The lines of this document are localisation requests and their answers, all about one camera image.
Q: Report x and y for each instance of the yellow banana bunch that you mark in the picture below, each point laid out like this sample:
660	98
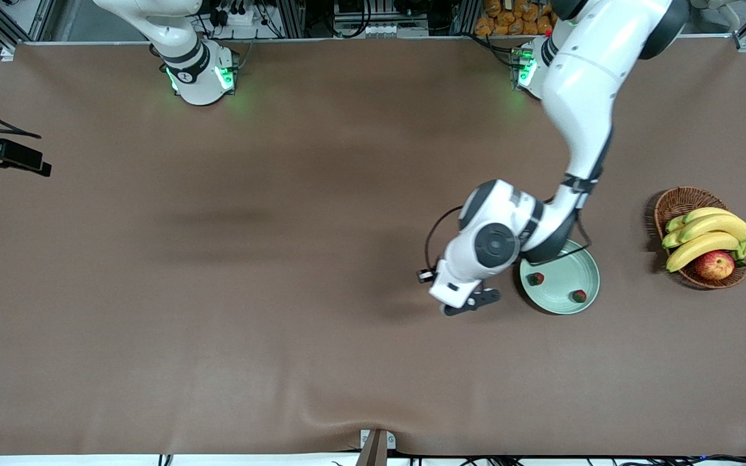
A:
716	226

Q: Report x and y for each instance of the red strawberry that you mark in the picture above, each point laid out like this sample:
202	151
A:
579	296
535	279

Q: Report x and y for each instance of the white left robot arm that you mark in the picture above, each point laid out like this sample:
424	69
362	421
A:
580	84

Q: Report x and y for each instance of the power strip with black plugs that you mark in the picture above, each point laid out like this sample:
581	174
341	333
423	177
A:
234	13

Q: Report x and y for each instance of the pale green round plate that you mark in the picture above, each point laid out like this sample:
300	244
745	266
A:
561	285

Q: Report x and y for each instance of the red apple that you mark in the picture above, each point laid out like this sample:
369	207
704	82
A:
714	265

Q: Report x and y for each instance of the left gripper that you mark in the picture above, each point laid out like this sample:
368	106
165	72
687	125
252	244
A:
424	276

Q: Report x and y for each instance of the pile of orange bread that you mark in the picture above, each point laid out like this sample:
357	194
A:
509	19

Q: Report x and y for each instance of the aluminium frame profile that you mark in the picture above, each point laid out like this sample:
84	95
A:
292	16

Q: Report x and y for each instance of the brown wicker basket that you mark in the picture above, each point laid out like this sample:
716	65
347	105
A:
680	200

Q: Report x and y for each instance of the brown table cover cloth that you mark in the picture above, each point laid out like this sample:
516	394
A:
282	194

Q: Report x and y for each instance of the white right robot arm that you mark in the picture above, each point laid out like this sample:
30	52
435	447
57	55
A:
195	90

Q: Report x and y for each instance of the metal table bracket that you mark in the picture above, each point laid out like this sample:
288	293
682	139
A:
376	446

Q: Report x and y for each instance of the white power strip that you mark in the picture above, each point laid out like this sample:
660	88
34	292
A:
379	30

